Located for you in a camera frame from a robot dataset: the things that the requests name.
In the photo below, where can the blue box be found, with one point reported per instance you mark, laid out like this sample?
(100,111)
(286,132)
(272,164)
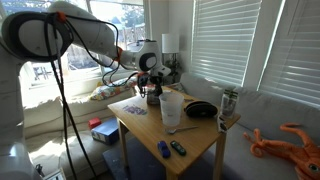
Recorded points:
(106,131)

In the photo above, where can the grey sofa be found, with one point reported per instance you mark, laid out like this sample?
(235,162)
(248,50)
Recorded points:
(266,113)

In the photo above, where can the dark rug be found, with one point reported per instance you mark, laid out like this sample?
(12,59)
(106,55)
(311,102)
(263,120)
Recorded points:
(113,160)

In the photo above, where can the Santa elf sticker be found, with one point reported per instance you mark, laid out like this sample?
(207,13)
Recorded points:
(135,110)

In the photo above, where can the floral pillow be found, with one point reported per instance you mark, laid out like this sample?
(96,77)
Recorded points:
(110,91)

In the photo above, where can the dark green toy car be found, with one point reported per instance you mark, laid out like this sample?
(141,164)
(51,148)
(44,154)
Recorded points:
(178,148)

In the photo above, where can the cream sofa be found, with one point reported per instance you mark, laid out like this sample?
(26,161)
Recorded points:
(43,116)

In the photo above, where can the white window blind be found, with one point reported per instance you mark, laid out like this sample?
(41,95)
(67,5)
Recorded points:
(223,40)
(296,56)

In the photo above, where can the blue toy car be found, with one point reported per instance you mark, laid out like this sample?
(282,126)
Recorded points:
(164,150)

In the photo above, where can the translucent plastic cup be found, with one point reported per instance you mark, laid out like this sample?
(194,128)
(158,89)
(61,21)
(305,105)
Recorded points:
(171,108)

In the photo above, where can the orange squid plush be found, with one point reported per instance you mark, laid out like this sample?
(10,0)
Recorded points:
(290,151)

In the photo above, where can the small white black tag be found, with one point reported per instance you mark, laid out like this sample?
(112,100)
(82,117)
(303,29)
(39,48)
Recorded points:
(222,125)

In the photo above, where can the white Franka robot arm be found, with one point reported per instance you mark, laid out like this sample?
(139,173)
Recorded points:
(30,33)

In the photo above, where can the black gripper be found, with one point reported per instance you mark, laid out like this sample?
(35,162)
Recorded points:
(153,80)

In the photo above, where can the wooden table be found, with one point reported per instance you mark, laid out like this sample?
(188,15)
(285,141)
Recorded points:
(150,128)

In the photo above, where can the glass jar with plant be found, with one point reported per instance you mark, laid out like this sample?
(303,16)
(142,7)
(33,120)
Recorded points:
(229,105)

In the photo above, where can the red box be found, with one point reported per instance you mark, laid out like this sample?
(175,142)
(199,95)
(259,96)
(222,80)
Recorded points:
(94,122)

